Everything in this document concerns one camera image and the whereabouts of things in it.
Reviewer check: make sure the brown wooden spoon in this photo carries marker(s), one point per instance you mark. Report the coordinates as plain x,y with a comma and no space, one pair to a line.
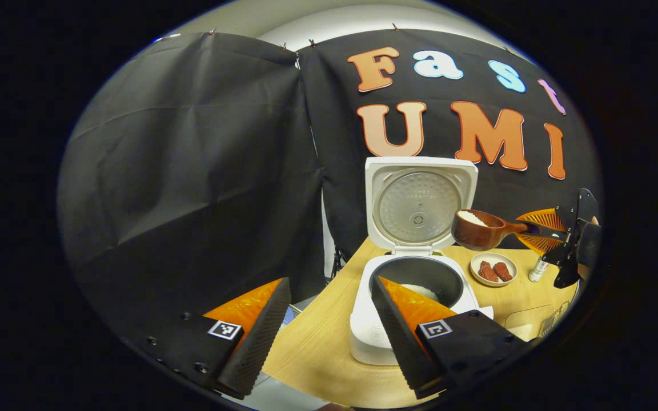
477,237

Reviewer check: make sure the white rice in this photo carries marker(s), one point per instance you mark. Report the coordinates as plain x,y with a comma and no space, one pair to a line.
420,292

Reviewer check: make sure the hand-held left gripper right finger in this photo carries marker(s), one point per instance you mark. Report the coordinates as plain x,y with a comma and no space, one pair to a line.
400,342

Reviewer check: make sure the red meat piece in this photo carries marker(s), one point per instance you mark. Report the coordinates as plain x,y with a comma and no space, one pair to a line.
503,271
486,273

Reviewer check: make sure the scooped white rice portion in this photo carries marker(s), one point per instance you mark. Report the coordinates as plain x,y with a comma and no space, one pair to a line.
470,218

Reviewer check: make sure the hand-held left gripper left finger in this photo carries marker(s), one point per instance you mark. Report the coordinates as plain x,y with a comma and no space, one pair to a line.
263,342

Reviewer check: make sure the round white plate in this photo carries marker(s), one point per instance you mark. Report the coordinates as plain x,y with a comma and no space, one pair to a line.
493,257

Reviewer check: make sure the clear plastic rice container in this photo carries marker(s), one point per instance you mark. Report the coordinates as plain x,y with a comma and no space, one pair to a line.
526,319

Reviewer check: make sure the white rice cooker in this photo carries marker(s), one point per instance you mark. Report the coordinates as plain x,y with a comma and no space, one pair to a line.
414,200

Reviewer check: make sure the black tripod stand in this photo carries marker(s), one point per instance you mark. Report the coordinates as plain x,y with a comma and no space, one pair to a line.
337,265

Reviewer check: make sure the white green-label bottle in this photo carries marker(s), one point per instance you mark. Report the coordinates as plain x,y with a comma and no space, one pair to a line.
537,270

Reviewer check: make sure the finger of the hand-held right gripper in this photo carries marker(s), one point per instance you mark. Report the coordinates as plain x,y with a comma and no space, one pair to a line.
543,242
546,218

